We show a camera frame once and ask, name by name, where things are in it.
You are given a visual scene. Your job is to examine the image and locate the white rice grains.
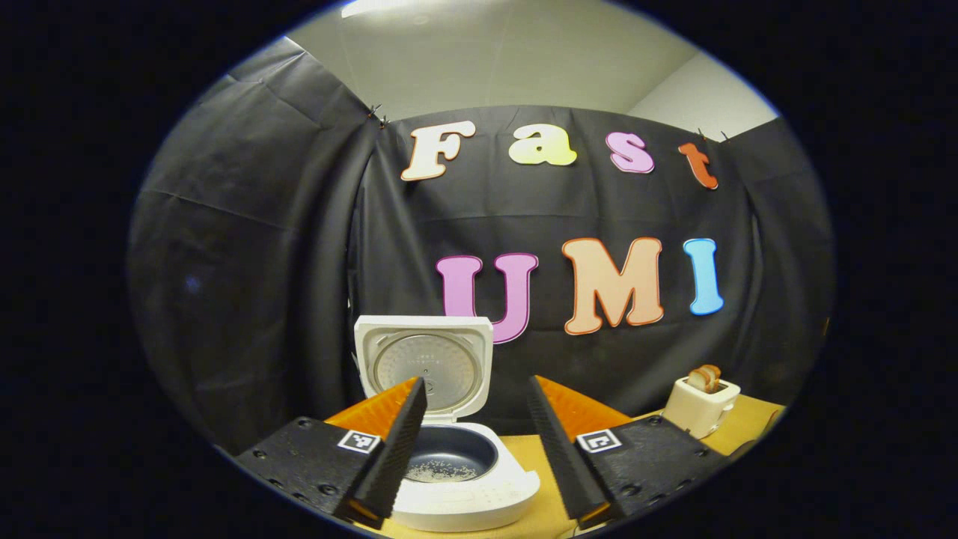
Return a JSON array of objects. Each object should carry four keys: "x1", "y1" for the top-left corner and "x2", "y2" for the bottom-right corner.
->
[{"x1": 406, "y1": 460, "x2": 481, "y2": 484}]

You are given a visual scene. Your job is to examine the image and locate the white rice cooker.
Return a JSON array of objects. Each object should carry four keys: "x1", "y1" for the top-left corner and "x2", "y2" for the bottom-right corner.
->
[{"x1": 353, "y1": 315, "x2": 541, "y2": 533}]

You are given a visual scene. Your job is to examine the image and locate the white toaster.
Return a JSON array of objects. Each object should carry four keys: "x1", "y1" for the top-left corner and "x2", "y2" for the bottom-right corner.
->
[{"x1": 662, "y1": 376, "x2": 742, "y2": 439}]

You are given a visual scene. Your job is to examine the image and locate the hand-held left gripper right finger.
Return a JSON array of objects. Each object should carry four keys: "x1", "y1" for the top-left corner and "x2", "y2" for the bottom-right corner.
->
[{"x1": 528, "y1": 375, "x2": 730, "y2": 529}]

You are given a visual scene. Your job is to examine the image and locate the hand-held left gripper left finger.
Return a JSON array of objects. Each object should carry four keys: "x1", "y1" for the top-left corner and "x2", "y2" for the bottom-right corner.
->
[{"x1": 234, "y1": 377, "x2": 428, "y2": 529}]

